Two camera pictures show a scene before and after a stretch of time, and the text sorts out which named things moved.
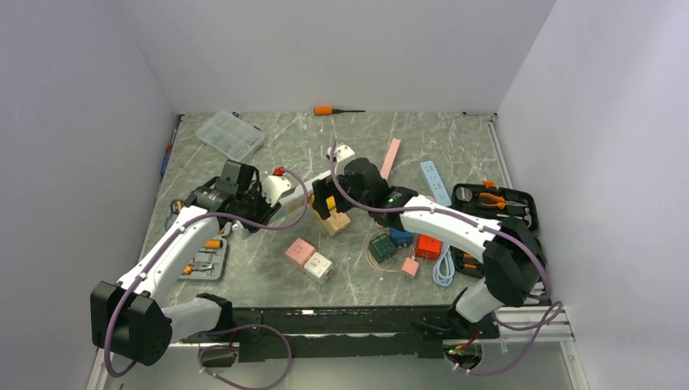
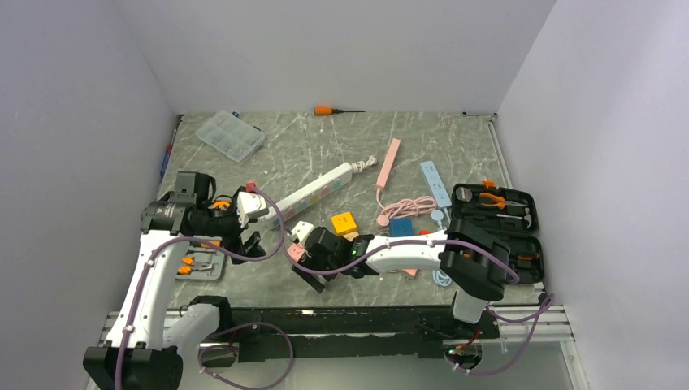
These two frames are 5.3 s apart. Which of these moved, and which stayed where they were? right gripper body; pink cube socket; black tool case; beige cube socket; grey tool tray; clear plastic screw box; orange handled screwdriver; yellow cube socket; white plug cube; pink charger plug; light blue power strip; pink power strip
Moved: beige cube socket; right gripper body; yellow cube socket; white plug cube
Stayed: black tool case; clear plastic screw box; pink charger plug; light blue power strip; grey tool tray; pink power strip; pink cube socket; orange handled screwdriver
